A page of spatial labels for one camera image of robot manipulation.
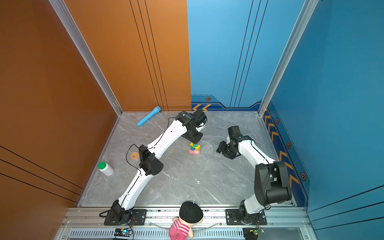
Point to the green circuit board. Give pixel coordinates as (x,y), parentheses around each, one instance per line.
(123,234)

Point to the blue toy microphone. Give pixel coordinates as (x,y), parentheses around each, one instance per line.
(155,111)

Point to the dark pink wood block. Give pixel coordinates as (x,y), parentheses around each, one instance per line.
(195,152)

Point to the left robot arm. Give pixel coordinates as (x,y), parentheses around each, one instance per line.
(149,166)

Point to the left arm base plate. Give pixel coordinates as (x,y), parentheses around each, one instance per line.
(135,217)

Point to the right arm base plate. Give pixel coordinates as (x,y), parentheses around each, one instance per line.
(237,217)

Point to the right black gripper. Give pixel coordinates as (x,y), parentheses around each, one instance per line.
(221,148)

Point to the doll with black hat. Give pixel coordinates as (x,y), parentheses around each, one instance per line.
(190,214)

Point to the green cap white bottle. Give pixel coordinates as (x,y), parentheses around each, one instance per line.
(105,169)

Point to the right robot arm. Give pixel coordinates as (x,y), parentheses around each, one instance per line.
(271,182)

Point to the right small circuit board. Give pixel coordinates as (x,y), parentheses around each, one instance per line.
(257,232)

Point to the aluminium front rail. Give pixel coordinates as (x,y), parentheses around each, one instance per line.
(285,222)

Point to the orange tape roll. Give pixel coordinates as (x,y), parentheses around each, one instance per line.
(135,156)

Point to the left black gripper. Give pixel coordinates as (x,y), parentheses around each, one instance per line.
(196,140)

